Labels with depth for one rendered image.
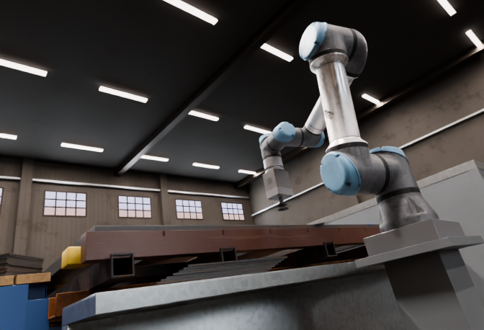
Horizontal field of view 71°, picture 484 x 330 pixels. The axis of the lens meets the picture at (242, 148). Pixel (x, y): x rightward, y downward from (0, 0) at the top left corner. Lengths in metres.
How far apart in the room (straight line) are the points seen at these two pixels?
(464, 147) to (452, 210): 9.94
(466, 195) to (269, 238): 1.12
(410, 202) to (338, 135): 0.25
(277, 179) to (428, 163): 10.91
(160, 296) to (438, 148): 11.65
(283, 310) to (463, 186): 1.20
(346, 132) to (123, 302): 0.68
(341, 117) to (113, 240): 0.66
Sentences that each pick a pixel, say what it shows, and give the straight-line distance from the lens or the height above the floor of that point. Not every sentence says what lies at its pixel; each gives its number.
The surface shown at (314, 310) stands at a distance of 1.09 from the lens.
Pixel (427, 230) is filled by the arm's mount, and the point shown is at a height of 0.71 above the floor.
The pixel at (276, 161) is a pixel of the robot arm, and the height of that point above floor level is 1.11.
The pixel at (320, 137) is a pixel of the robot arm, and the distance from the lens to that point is 1.37.
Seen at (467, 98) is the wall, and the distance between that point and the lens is 12.16.
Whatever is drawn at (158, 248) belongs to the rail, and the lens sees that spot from 0.86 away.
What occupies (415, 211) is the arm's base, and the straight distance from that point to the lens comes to 0.99.
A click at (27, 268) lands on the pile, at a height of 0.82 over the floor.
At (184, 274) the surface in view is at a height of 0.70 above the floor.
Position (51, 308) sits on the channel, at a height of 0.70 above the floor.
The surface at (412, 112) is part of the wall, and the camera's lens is 12.59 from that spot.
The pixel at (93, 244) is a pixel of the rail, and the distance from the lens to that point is 0.81.
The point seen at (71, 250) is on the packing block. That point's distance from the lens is 0.89.
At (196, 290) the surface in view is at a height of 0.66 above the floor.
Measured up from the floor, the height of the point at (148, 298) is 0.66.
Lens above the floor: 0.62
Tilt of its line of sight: 25 degrees up
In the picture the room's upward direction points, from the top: 11 degrees counter-clockwise
